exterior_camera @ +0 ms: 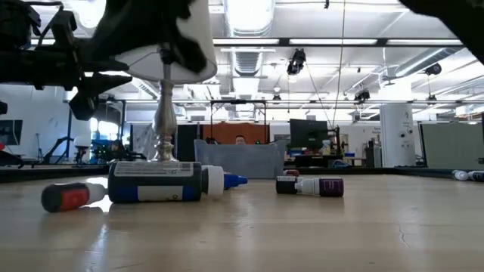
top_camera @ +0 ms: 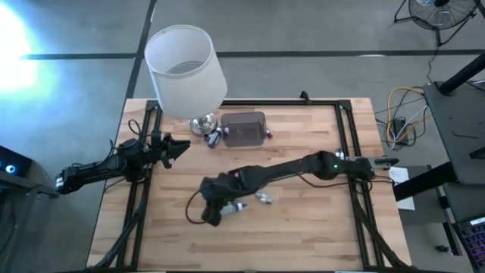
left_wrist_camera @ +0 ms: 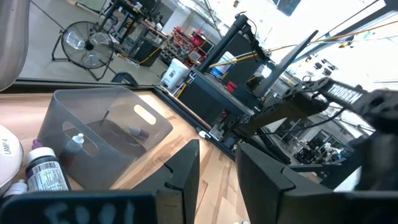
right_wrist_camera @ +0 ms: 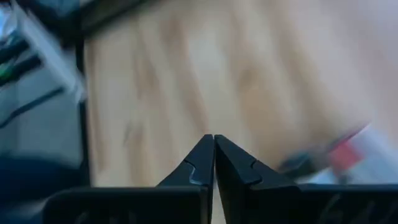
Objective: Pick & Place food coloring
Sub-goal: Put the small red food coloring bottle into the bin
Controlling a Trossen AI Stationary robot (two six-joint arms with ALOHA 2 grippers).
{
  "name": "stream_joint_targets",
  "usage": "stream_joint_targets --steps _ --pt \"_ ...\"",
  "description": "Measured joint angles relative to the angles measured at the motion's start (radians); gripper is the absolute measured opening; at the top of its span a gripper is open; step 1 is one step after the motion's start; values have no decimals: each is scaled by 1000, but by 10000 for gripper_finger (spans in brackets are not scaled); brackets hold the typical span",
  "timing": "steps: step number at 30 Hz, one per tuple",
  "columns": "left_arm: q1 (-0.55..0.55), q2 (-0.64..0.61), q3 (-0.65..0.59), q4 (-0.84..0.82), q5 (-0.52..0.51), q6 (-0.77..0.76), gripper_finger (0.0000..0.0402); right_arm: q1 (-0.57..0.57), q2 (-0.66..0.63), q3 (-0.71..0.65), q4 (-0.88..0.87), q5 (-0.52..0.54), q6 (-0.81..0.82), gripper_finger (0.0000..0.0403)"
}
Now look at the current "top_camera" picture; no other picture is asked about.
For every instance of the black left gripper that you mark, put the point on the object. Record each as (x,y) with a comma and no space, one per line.
(161,149)

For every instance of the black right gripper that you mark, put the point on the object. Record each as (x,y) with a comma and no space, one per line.
(218,191)

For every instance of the small purple label dropper bottle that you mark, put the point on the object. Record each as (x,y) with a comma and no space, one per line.
(267,200)

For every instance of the grey translucent plastic bin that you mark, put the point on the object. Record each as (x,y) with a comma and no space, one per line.
(244,132)

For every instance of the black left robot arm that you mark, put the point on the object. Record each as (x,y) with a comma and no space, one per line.
(94,168)

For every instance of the black table clamp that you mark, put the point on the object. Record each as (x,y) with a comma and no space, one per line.
(304,96)

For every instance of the black computer with blue light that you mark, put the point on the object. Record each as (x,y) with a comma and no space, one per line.
(15,163)

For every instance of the white paper sheet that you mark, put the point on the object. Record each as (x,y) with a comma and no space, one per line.
(399,176)
(407,204)

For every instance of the black power adapter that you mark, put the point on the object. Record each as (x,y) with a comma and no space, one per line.
(398,127)

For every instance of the small black floor object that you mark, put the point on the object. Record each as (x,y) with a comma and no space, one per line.
(443,249)

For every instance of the grey side desk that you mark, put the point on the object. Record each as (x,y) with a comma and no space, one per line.
(454,121)

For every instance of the black backlit keyboard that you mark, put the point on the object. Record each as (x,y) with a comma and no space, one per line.
(473,239)

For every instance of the black hex key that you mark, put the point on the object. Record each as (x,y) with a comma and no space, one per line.
(466,135)

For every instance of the black floor fan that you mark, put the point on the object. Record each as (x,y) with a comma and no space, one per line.
(424,19)

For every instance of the black pole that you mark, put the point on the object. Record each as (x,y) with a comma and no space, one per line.
(462,76)

